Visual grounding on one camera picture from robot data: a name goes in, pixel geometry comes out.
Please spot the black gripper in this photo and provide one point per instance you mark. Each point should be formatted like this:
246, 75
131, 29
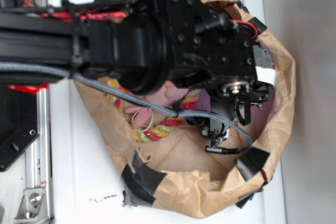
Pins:
227, 113

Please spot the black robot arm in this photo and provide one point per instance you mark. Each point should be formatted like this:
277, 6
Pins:
129, 48

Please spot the pink plush bunny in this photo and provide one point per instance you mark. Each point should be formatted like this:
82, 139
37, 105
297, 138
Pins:
167, 94

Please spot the brown paper bag bowl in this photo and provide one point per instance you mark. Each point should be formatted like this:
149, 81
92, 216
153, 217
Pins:
175, 173

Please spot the multicolour twisted rope toy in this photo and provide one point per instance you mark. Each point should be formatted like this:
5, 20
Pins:
153, 131

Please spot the aluminium extrusion rail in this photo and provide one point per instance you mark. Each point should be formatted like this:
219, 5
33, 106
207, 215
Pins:
38, 165

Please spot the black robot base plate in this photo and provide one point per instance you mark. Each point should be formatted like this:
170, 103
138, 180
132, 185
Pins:
19, 124

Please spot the metal corner bracket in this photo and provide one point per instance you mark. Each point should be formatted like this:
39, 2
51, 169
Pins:
33, 207

